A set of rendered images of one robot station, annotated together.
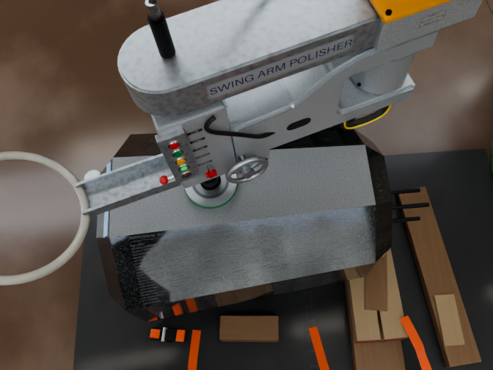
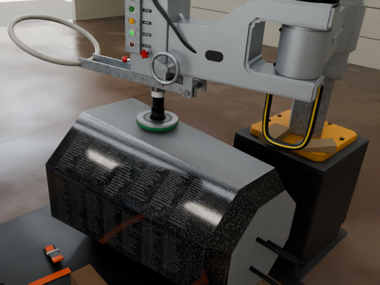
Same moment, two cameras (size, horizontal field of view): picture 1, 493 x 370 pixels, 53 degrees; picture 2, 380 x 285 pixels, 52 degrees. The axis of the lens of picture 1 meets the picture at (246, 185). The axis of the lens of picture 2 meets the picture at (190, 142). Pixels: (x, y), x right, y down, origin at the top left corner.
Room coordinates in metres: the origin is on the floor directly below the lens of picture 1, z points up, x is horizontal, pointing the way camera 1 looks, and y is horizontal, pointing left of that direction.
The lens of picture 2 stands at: (-0.56, -1.11, 1.73)
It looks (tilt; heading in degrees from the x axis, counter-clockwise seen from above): 27 degrees down; 37
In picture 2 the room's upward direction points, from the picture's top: 4 degrees clockwise
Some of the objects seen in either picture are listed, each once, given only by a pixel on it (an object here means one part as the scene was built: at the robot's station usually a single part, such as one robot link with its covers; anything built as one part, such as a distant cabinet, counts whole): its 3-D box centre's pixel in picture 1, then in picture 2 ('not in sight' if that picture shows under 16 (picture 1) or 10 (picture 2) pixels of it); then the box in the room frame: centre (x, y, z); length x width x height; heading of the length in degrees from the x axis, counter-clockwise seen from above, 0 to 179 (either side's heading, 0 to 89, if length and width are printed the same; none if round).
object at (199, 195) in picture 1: (210, 181); (157, 118); (0.81, 0.14, 0.92); 0.21 x 0.21 x 0.01
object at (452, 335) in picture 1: (449, 319); not in sight; (0.21, -0.90, 0.09); 0.25 x 0.10 x 0.01; 174
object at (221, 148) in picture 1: (216, 118); (175, 33); (0.83, 0.06, 1.37); 0.36 x 0.22 x 0.45; 102
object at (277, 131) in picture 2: not in sight; (274, 134); (1.34, -0.28, 0.81); 0.20 x 0.10 x 0.05; 2
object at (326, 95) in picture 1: (307, 92); (237, 48); (0.88, -0.25, 1.35); 0.74 x 0.23 x 0.49; 102
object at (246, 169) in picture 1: (243, 161); (168, 67); (0.72, 0.00, 1.24); 0.15 x 0.10 x 0.15; 102
